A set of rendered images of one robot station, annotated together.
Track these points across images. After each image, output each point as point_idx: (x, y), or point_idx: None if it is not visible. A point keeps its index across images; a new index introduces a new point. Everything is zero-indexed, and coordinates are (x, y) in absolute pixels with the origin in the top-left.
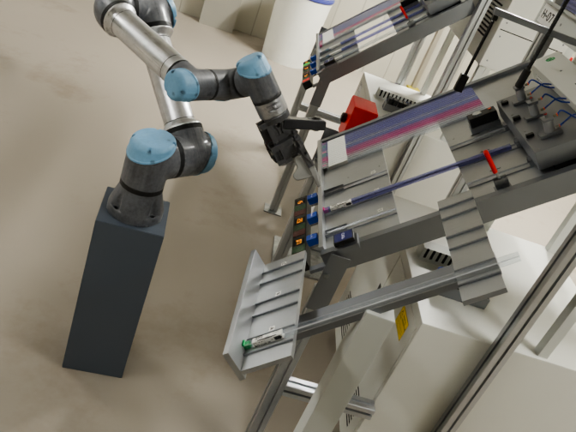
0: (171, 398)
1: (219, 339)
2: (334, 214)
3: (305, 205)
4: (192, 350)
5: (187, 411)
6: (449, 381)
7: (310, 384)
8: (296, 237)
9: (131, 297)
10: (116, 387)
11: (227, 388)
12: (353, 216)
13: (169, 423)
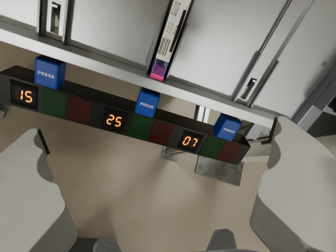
0: (131, 199)
1: (64, 156)
2: (182, 57)
3: (54, 91)
4: (80, 181)
5: (142, 187)
6: None
7: (200, 117)
8: (171, 141)
9: None
10: (125, 241)
11: (119, 155)
12: (239, 23)
13: (153, 200)
